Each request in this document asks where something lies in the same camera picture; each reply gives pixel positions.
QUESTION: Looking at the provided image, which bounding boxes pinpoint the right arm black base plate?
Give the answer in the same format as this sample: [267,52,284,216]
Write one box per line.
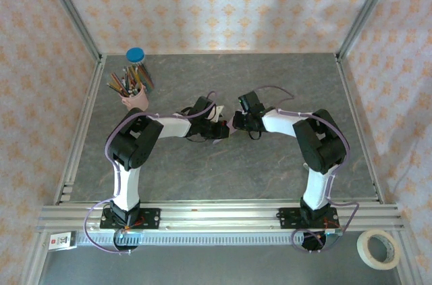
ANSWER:
[277,207,340,230]

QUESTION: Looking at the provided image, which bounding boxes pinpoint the white masking tape roll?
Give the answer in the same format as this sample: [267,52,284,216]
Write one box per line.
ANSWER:
[356,229,402,270]

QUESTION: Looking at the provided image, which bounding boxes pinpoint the grey slotted cable duct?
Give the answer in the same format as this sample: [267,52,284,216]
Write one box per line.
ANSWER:
[74,230,342,247]

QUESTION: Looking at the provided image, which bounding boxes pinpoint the long aluminium mounting rail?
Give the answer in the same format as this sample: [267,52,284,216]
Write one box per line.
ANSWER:
[36,201,405,234]

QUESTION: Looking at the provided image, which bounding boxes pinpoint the aluminium lower frame bar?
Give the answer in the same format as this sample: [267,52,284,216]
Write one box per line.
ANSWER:
[18,230,51,285]
[393,230,425,285]

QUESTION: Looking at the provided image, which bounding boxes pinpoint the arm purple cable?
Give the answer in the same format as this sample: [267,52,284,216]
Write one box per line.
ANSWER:
[83,91,217,254]
[254,86,360,254]

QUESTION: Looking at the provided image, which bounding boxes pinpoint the pink pencil cup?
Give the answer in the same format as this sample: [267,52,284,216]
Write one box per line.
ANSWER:
[120,82,150,113]

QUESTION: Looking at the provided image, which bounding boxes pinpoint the clear jar with blue lid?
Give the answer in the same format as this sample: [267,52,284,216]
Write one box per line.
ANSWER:
[126,47,156,93]

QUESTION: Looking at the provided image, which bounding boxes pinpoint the coloured pencil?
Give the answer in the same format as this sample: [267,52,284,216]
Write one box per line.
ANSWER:
[129,65,142,89]
[120,67,134,93]
[137,63,152,93]
[106,82,128,97]
[142,63,156,90]
[110,73,132,95]

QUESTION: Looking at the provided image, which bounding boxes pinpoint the aluminium table side rail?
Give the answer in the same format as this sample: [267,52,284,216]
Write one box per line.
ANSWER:
[53,55,107,205]
[333,53,385,205]

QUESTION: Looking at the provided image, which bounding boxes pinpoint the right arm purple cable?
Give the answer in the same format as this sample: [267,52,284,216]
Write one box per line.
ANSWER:
[254,86,360,254]

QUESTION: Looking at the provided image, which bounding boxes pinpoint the aluminium frame post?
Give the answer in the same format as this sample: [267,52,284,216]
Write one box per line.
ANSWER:
[35,0,104,63]
[335,0,402,62]

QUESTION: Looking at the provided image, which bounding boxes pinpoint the white label card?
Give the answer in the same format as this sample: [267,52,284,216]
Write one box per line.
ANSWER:
[48,230,78,251]

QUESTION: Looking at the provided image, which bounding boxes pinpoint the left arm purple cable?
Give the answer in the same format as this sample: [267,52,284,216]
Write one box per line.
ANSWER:
[83,91,217,254]

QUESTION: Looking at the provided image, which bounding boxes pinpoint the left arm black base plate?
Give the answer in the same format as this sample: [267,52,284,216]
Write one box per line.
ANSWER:
[99,208,161,231]

